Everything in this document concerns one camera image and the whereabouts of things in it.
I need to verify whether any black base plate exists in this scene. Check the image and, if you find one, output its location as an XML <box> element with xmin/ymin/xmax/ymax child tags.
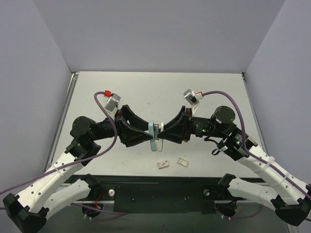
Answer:
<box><xmin>63</xmin><ymin>173</ymin><xmax>248</xmax><ymax>216</ymax></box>

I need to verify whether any blue and white stapler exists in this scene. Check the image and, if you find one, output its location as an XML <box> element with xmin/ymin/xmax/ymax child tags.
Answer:
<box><xmin>148</xmin><ymin>122</ymin><xmax>164</xmax><ymax>152</ymax></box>

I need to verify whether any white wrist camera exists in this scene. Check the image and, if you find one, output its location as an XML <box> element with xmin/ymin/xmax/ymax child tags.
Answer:
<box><xmin>183</xmin><ymin>89</ymin><xmax>203</xmax><ymax>115</ymax></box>
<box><xmin>104</xmin><ymin>90</ymin><xmax>121</xmax><ymax>116</ymax></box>

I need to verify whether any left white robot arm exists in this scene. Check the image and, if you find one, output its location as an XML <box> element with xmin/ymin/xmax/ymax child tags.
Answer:
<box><xmin>3</xmin><ymin>105</ymin><xmax>152</xmax><ymax>233</ymax></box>

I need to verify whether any aluminium frame rail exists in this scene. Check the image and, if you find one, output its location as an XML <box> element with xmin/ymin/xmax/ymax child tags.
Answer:
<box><xmin>46</xmin><ymin>72</ymin><xmax>79</xmax><ymax>170</ymax></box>

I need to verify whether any staple box with red dot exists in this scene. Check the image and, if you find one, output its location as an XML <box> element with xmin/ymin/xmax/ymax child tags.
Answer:
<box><xmin>157</xmin><ymin>160</ymin><xmax>170</xmax><ymax>169</ymax></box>

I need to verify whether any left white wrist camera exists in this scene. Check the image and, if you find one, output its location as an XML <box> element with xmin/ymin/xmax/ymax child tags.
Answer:
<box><xmin>104</xmin><ymin>90</ymin><xmax>121</xmax><ymax>116</ymax></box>

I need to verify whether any open white staple box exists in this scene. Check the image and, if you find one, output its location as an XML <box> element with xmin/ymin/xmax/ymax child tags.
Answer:
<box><xmin>177</xmin><ymin>158</ymin><xmax>189</xmax><ymax>167</ymax></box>

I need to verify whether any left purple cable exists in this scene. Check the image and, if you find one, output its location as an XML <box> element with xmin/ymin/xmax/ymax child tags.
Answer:
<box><xmin>0</xmin><ymin>91</ymin><xmax>127</xmax><ymax>221</ymax></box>

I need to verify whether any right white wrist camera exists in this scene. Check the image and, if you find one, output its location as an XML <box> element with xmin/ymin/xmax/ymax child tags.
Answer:
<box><xmin>183</xmin><ymin>89</ymin><xmax>203</xmax><ymax>115</ymax></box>

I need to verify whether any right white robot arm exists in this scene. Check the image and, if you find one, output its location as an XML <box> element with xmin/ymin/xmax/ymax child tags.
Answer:
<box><xmin>157</xmin><ymin>106</ymin><xmax>311</xmax><ymax>226</ymax></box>

